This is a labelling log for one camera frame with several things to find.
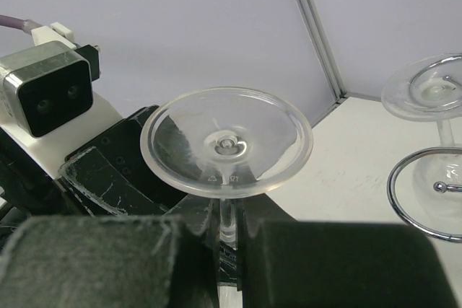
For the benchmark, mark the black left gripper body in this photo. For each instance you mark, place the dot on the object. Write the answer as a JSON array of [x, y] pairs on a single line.
[[30, 190]]

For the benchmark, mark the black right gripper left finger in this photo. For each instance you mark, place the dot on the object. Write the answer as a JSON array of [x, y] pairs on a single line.
[[115, 261]]

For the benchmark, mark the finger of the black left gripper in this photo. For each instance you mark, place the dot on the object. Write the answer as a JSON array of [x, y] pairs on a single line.
[[115, 186]]

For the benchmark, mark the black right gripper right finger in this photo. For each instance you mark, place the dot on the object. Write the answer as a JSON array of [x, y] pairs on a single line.
[[289, 263]]

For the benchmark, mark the clear flute glass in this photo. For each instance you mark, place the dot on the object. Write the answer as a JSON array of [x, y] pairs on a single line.
[[234, 145]]

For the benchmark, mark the clear wine glass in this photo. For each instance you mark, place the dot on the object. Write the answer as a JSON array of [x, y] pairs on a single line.
[[429, 113]]

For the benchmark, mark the chrome wine glass rack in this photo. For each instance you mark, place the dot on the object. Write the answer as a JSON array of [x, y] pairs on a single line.
[[426, 163]]

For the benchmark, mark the left corner frame post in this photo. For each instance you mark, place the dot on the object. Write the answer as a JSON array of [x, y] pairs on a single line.
[[322, 48]]

